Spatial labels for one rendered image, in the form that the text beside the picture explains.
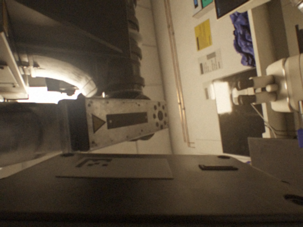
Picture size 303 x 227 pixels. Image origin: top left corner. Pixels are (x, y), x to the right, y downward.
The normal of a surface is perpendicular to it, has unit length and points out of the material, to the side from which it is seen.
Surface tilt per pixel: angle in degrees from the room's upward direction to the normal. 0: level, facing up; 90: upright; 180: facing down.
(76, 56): 169
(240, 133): 86
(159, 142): 180
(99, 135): 157
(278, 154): 86
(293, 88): 90
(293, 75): 90
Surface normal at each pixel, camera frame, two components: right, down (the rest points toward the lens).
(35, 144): 0.81, 0.31
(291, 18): -0.81, 0.11
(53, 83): 0.59, 0.17
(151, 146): 0.56, -0.08
